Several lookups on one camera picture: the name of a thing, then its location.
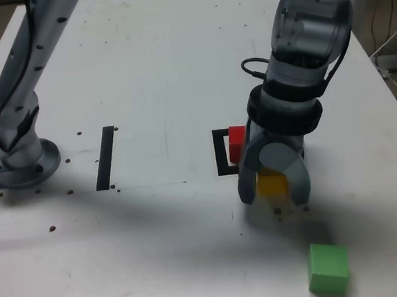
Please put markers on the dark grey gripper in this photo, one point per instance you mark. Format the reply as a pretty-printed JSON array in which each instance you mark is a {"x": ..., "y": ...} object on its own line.
[{"x": 281, "y": 138}]

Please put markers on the yellow cube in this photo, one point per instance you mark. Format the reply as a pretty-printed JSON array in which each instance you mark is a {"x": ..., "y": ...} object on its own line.
[{"x": 272, "y": 185}]

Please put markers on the red cube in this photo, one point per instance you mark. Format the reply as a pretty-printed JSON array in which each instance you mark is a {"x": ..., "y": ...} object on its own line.
[{"x": 235, "y": 145}]

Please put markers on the green cube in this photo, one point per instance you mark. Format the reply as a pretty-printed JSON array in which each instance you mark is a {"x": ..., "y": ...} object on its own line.
[{"x": 328, "y": 269}]

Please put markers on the black tape square outline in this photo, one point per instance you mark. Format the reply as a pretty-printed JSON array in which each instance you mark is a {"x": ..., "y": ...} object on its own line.
[{"x": 220, "y": 153}]

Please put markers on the black tape strip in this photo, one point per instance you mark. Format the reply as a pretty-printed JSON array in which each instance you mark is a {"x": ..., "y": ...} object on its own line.
[{"x": 105, "y": 160}]

